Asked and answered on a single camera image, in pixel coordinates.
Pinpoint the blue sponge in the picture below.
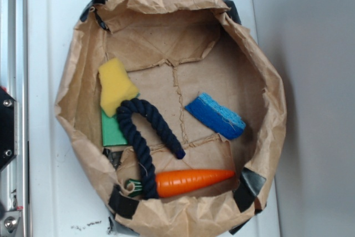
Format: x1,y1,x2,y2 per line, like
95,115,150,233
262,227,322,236
185,93,246,140

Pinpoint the yellow sponge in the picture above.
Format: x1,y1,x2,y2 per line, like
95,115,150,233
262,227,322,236
98,58,139,117

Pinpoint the green sponge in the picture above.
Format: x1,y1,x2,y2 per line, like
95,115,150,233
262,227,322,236
101,98,128,147

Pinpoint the brown paper bag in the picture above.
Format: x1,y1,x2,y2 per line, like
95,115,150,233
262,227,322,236
55,0,287,236

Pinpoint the orange toy carrot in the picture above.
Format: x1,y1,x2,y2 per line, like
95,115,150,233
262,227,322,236
125,169,236,199

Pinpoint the white plastic tray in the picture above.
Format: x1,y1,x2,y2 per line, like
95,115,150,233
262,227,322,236
28,0,280,236

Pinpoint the dark blue rope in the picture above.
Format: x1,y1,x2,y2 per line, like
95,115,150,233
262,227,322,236
116,99,186,200

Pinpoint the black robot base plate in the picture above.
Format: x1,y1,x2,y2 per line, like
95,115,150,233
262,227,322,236
1,87,16,172

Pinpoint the metal rail frame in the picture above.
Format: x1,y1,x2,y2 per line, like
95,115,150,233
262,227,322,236
1,0,31,236

